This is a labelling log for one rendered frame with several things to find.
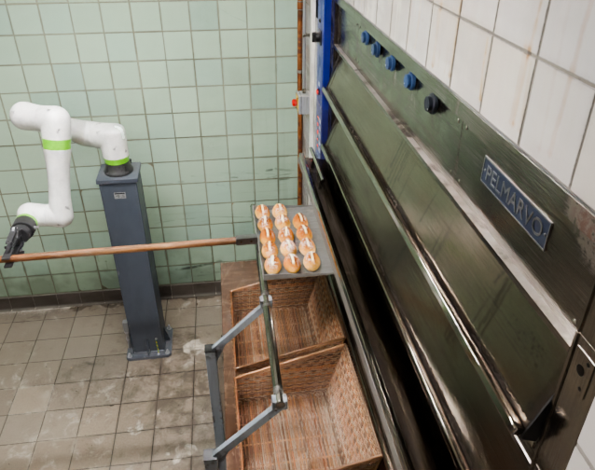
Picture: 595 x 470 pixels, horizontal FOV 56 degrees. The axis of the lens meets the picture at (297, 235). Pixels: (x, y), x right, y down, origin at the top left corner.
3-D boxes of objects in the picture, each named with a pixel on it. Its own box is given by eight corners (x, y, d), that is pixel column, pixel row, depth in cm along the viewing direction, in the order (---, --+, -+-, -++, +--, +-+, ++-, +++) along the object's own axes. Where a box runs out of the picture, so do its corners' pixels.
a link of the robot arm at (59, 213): (46, 145, 251) (39, 149, 241) (73, 146, 253) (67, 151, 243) (50, 222, 263) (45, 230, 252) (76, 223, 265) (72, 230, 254)
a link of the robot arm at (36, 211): (21, 218, 261) (19, 198, 255) (50, 219, 263) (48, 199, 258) (13, 234, 249) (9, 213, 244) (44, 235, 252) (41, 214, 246)
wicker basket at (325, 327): (323, 304, 297) (324, 261, 283) (345, 384, 250) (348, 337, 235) (229, 312, 292) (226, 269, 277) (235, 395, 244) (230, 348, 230)
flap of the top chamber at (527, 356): (331, 93, 242) (348, 48, 232) (532, 438, 91) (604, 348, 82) (321, 90, 240) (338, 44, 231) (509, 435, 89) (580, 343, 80)
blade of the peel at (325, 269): (263, 280, 215) (263, 274, 214) (252, 211, 261) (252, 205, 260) (355, 272, 219) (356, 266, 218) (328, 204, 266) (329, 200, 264)
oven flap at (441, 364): (329, 149, 255) (345, 109, 246) (501, 531, 104) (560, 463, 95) (320, 146, 254) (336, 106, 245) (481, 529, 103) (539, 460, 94)
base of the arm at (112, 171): (108, 157, 307) (106, 146, 304) (136, 155, 309) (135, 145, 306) (102, 178, 285) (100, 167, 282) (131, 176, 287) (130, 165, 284)
